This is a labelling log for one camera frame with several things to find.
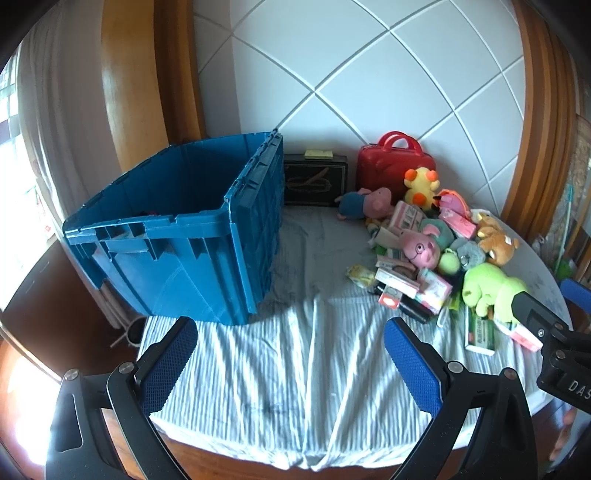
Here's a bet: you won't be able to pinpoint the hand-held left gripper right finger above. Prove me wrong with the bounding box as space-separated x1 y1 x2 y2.
384 316 540 480

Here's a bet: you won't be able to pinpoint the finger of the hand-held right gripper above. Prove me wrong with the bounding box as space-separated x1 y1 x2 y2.
510 289 576 334
560 278 591 330

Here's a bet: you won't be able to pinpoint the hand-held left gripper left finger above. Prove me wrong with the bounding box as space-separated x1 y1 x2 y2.
45 316 199 480

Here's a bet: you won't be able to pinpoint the green plush toy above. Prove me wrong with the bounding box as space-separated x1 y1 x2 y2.
462 263 529 322

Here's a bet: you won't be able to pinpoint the brown bear plush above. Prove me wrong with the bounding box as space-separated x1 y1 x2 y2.
475 216 520 267

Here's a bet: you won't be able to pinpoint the blue storage crate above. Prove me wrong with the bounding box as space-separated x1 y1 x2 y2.
62 131 284 327

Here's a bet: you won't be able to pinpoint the person's right hand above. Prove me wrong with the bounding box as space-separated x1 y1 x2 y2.
551 407 578 463

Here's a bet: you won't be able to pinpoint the pink white box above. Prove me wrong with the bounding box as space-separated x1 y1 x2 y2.
496 318 544 352

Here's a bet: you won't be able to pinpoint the green white medicine box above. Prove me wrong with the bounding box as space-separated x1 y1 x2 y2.
464 308 498 354

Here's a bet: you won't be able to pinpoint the white metal tubes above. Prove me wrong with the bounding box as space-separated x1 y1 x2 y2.
98 276 148 348

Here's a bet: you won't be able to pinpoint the white red medicine box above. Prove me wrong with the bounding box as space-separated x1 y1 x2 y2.
375 268 421 297

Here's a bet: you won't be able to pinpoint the grey fluffy plush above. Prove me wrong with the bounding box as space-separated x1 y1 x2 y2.
455 240 485 265

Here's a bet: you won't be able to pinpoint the small green ball plush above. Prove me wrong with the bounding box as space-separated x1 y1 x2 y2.
438 249 461 274

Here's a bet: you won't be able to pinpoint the yellow snack packet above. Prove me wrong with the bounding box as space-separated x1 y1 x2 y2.
348 264 378 290

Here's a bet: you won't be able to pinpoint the pink pig plush teal shirt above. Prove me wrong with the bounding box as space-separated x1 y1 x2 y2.
399 220 455 270

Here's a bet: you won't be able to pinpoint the pink floral tissue pack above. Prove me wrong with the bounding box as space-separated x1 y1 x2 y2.
441 210 477 239

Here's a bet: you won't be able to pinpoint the striped light blue cloth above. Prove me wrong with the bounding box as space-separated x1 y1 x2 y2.
137 205 573 472

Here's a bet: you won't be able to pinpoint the pink orange plush toy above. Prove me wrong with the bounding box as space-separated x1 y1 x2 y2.
436 188 472 217

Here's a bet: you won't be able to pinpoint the pink grey tissue pack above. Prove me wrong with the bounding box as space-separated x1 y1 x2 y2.
389 203 424 230

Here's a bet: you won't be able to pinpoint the yellow duck plush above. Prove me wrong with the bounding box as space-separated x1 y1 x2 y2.
404 166 441 213

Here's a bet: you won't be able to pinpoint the pig plush blue shirt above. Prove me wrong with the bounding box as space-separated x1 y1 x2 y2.
335 187 393 221

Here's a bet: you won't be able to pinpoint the wooden panel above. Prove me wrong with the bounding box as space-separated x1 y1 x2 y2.
501 0 591 232
100 0 207 175

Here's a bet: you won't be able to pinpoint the red toy suitcase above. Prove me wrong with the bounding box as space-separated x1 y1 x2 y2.
355 130 437 204

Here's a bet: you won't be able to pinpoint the black gold patterned box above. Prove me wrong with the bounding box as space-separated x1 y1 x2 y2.
283 152 349 207

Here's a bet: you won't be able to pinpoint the white curtain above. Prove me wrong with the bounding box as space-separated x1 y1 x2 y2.
16 0 118 243

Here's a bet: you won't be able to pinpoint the window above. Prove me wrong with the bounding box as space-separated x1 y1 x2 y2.
0 58 54 243

